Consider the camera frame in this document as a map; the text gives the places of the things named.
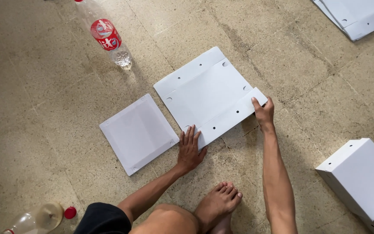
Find black shorts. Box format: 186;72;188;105
74;202;132;234

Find assembled white cardboard box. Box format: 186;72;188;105
315;138;374;234

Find clear bottle with red label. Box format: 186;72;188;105
74;0;133;68

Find empty clear plastic bottle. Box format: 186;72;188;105
1;202;64;234

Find person's right hand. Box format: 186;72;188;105
251;96;275;130

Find white square cardboard lid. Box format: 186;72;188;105
99;94;180;177

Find person's left hand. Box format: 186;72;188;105
177;124;208;173

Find stack of flat white cardboards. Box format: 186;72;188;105
311;0;374;42

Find person's knee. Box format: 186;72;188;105
129;203;200;234

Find person's foot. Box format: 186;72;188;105
194;182;243;234

